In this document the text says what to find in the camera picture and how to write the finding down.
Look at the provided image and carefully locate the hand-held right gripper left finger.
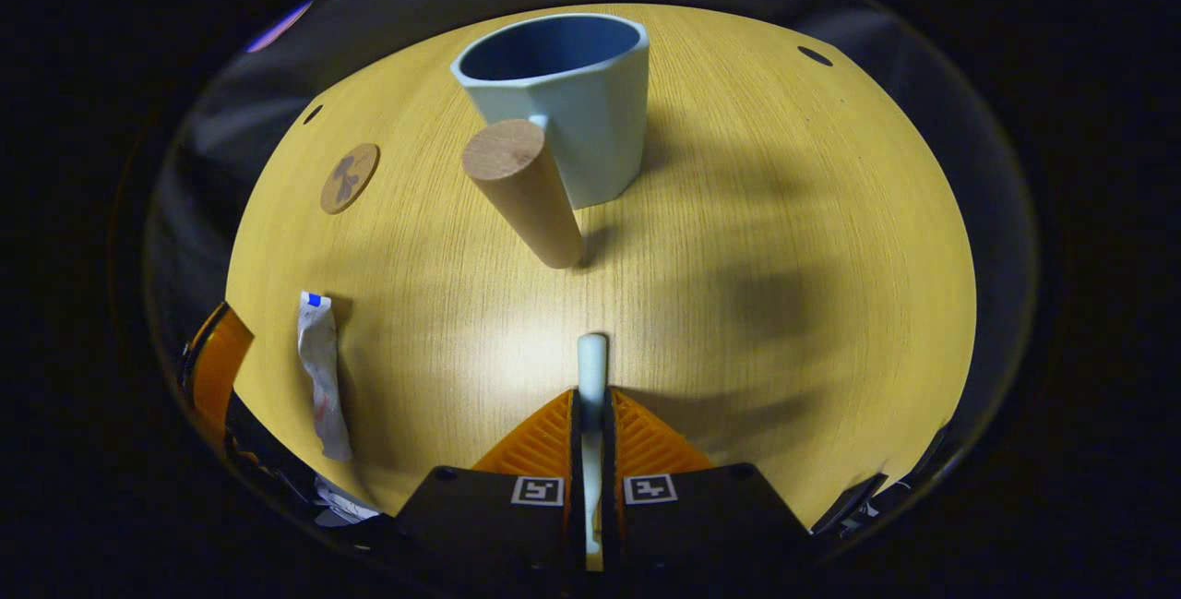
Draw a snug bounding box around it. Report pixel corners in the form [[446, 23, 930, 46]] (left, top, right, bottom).
[[395, 389, 578, 574]]

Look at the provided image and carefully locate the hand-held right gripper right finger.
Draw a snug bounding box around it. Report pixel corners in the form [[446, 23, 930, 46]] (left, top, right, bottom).
[[604, 387, 813, 574]]

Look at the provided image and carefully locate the white toothpaste tube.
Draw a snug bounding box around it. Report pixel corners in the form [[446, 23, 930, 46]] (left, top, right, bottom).
[[296, 292, 354, 462]]

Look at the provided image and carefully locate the pale green toothbrush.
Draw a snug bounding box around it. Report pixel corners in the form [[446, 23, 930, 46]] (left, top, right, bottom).
[[577, 333, 610, 572]]

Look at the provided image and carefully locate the round wooden coaster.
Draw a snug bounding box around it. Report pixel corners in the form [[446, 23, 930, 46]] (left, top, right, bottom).
[[319, 143, 381, 215]]

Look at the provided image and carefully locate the blue cup with wooden handle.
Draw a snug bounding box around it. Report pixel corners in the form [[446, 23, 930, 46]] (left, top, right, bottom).
[[450, 12, 650, 270]]

